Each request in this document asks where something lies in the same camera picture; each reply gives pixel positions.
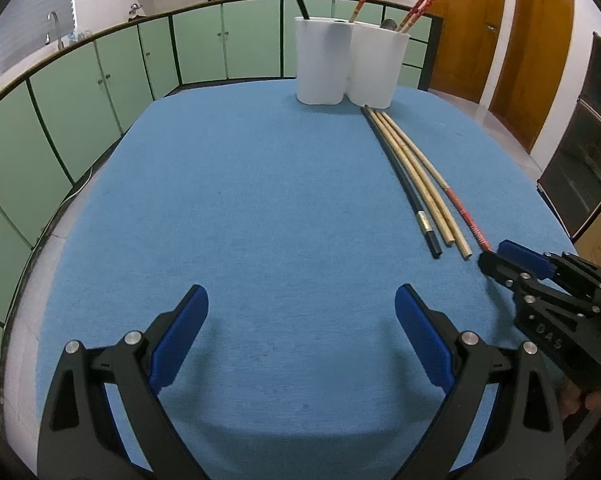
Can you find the plain bamboo chopstick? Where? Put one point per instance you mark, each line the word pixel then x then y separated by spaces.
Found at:
pixel 445 235
pixel 461 247

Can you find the blue table mat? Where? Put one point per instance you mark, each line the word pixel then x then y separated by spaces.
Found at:
pixel 280 210

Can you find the grey window blind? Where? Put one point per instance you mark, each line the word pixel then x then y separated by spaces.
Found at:
pixel 25 35

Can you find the white two-compartment utensil holder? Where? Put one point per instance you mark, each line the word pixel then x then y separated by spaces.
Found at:
pixel 325 60

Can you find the plain wooden door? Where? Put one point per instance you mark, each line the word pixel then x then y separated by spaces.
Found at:
pixel 535 50

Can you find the green lower kitchen cabinets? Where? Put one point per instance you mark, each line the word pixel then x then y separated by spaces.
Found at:
pixel 60 105

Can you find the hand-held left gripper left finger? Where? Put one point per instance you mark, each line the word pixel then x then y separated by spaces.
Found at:
pixel 180 340

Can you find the metal kitchen faucet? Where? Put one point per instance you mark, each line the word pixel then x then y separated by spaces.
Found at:
pixel 55 20

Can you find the metal spoon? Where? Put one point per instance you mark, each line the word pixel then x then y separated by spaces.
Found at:
pixel 389 24

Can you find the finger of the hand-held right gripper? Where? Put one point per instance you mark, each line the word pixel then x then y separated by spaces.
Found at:
pixel 500 267
pixel 525 258

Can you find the person's right hand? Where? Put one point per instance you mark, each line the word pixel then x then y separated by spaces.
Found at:
pixel 575 396

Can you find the metal kettle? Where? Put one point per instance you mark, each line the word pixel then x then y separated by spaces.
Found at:
pixel 136 10

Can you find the black glass-door cabinet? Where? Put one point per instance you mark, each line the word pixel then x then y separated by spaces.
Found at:
pixel 585 150

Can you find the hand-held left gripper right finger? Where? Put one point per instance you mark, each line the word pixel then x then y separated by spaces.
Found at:
pixel 425 340

